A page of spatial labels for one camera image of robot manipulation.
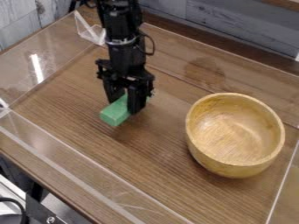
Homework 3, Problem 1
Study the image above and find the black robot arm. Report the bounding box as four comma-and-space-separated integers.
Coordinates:
74, 0, 154, 115

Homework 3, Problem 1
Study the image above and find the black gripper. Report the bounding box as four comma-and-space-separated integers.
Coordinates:
96, 40, 154, 115

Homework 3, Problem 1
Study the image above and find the black metal bracket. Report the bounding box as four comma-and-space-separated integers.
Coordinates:
25, 194, 66, 224

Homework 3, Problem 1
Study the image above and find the brown wooden bowl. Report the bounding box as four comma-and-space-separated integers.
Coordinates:
185, 93, 285, 179

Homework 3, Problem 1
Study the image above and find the black cable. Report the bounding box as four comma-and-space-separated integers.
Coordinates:
0, 197, 28, 224

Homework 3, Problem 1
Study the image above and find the clear acrylic corner bracket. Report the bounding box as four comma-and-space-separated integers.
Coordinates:
73, 11, 106, 46

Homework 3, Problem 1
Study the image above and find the green rectangular block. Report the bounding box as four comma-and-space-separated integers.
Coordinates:
98, 94, 130, 127

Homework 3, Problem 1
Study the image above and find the clear acrylic tray wall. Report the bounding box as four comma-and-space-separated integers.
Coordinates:
0, 16, 299, 224

